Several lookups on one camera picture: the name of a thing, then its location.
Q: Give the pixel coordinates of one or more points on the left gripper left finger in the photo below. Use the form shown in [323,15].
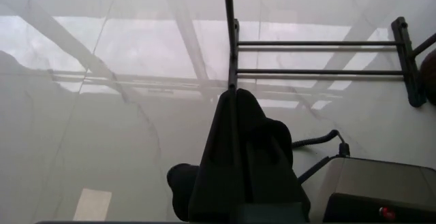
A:
[218,183]

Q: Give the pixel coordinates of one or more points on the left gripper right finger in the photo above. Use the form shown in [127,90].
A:
[272,190]

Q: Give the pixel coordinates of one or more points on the black garment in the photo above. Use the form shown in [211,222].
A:
[252,115]

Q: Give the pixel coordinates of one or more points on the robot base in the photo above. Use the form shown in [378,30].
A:
[374,183]

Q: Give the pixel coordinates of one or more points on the black clothes rack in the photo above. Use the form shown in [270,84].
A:
[320,71]

